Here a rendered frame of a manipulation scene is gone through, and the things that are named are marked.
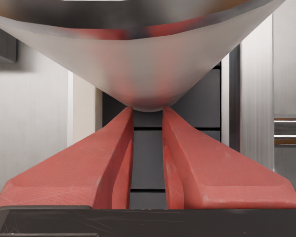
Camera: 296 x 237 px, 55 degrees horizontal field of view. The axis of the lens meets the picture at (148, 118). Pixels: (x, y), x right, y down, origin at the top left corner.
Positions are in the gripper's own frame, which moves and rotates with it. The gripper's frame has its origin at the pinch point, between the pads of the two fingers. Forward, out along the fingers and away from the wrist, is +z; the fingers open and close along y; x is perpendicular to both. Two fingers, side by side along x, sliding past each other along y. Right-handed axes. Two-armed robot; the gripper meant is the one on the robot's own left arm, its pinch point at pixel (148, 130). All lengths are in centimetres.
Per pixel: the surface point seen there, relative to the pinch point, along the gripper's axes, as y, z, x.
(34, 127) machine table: 9.2, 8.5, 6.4
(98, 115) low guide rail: 2.6, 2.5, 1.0
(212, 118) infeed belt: -4.0, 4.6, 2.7
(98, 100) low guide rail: 2.6, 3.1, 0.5
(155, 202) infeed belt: -0.5, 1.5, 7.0
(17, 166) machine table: 10.5, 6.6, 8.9
